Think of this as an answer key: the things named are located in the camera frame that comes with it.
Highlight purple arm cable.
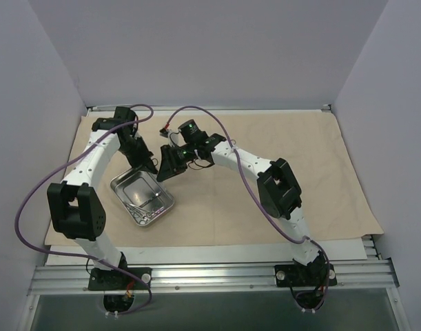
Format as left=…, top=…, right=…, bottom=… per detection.
left=16, top=104, right=155, bottom=314
left=165, top=106, right=331, bottom=309

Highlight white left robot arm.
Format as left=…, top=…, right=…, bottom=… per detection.
left=47, top=106, right=158, bottom=289

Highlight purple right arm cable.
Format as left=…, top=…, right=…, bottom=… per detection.
left=165, top=106, right=331, bottom=309

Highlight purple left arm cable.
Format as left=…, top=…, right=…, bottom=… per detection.
left=16, top=104, right=155, bottom=314

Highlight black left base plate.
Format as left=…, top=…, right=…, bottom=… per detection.
left=88, top=267, right=152, bottom=291

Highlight steel surgical forceps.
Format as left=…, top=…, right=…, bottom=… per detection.
left=124, top=194, right=165, bottom=226

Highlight aluminium front rail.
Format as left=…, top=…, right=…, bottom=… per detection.
left=28, top=259, right=400, bottom=295

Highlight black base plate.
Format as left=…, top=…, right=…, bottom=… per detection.
left=274, top=264, right=327, bottom=288
left=88, top=267, right=152, bottom=291

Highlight steel instrument tray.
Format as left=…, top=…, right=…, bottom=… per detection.
left=110, top=169, right=175, bottom=227

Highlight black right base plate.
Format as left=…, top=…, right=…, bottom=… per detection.
left=274, top=264, right=327, bottom=288

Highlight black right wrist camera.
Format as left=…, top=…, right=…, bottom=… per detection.
left=178, top=119, right=205, bottom=143

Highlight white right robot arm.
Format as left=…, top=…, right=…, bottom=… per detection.
left=156, top=132, right=329, bottom=285

